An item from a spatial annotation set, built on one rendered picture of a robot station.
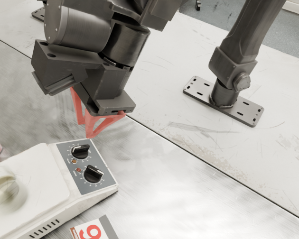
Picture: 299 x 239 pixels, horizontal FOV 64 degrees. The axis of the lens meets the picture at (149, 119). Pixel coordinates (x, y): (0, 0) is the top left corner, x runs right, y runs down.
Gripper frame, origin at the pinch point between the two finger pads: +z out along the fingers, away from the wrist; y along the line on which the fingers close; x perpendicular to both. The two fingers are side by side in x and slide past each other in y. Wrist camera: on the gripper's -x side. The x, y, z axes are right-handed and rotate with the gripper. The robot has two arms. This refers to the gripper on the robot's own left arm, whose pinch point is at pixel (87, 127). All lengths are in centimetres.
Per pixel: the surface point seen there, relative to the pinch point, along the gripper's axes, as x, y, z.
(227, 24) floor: 214, -113, -6
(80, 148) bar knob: 0.3, 0.4, 5.3
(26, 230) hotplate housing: -10.7, 8.9, 11.6
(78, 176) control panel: -1.7, 5.0, 7.0
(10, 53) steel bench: 0.4, -44.1, 12.8
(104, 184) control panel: 2.1, 8.0, 7.0
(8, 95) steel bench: -3.7, -27.8, 15.2
